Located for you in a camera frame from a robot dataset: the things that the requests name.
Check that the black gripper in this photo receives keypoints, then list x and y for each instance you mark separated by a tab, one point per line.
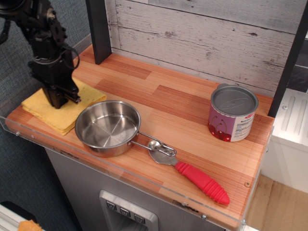
56	77

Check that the yellow cloth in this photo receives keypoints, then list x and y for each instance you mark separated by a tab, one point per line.
63	119

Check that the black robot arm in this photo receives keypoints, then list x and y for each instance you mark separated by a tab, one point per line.
39	25

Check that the small steel saucepan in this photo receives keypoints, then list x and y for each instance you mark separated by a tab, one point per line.
110	128

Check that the clear acrylic table guard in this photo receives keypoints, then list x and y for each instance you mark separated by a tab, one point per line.
174	108

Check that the grey toy fridge cabinet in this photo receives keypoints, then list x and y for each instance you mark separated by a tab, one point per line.
82	185

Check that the silver dispenser button panel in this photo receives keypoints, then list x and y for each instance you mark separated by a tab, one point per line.
123	215

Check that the black and orange object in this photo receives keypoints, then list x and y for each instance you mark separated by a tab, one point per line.
15	218

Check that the cherry label tin can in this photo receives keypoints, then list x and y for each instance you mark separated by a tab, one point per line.
231	113

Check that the white toy sink unit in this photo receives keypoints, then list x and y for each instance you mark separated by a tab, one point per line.
286	157

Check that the left dark vertical post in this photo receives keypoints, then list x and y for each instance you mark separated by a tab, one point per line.
99	29

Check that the dark vertical post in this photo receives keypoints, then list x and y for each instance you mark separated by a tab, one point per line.
290	63
99	29

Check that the spoon with red handle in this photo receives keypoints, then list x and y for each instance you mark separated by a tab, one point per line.
167	156

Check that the right dark vertical post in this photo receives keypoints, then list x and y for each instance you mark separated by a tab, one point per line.
290	63

